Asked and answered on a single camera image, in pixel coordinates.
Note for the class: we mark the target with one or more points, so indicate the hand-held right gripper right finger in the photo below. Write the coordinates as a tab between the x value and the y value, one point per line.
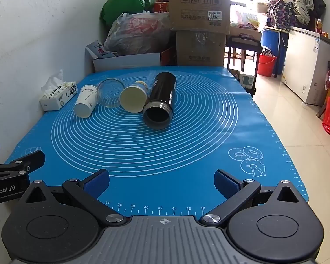
226	183

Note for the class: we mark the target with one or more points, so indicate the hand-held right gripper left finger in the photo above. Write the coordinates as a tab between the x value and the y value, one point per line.
96	183

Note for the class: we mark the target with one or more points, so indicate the white paper cup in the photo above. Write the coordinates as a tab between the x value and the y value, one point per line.
84	103

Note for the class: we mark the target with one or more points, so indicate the clear glass cup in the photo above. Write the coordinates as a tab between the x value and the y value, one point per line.
108	95

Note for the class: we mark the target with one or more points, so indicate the cream paper cup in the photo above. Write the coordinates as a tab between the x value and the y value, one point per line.
132	97

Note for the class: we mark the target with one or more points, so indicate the black thermos cup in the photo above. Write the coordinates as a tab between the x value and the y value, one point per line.
162	90

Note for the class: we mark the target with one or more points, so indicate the blue silicone baking mat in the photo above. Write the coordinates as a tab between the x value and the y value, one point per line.
181	143

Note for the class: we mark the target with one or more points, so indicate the white tissue pack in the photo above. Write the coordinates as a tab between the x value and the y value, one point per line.
57	95

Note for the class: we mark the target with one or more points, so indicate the small white appliance box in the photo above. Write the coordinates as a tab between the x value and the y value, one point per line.
246	80

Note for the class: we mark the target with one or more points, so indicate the white open box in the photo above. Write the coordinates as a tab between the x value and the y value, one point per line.
126	62

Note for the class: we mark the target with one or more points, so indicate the red plastic bucket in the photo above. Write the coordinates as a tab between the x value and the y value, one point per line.
266	64

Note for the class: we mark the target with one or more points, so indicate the blue white paper packet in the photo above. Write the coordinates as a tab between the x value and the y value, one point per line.
97	49

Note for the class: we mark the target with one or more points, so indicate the white chest freezer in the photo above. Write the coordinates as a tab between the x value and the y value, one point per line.
299	68

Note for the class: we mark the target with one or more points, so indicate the taped brown cardboard box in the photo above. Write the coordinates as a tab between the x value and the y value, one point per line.
200	49

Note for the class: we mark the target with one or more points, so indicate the dark red carton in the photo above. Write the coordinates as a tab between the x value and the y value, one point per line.
169	57

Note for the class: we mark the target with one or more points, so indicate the blue plastic barrel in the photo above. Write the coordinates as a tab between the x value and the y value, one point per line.
269	41

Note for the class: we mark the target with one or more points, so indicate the flat brown cardboard box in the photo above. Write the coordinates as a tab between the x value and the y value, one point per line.
246	31

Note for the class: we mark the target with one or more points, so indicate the clear bag with red contents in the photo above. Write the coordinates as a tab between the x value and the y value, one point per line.
137	33

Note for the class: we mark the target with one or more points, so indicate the purple floral bag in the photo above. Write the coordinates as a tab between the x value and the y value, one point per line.
280	13

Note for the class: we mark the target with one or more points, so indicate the large printed cardboard box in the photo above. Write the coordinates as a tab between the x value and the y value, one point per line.
198	5

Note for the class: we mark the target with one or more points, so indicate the green plastic bag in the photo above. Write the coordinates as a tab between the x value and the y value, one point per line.
121	2

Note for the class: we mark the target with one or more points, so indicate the yellow bottle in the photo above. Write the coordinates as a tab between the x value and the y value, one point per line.
318	26

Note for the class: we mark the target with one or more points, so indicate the pile of clothes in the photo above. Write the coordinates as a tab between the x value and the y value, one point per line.
308	2

